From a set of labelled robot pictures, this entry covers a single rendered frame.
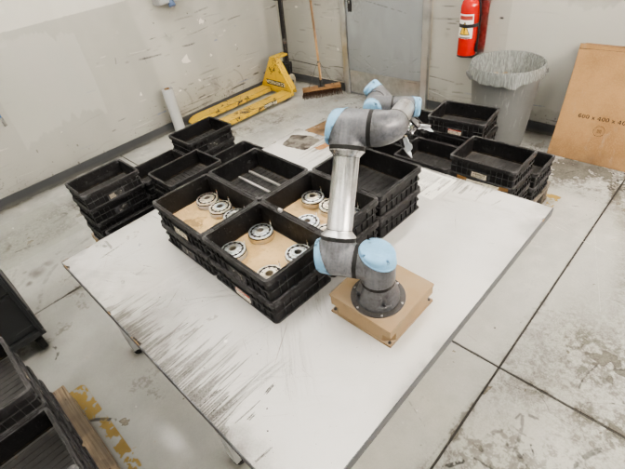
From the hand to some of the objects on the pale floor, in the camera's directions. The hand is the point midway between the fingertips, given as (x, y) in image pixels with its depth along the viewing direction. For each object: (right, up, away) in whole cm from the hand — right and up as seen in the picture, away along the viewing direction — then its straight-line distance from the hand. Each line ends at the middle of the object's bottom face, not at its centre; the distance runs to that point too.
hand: (421, 145), depth 186 cm
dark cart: (-235, -106, +72) cm, 268 cm away
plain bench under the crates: (-45, -94, +51) cm, 116 cm away
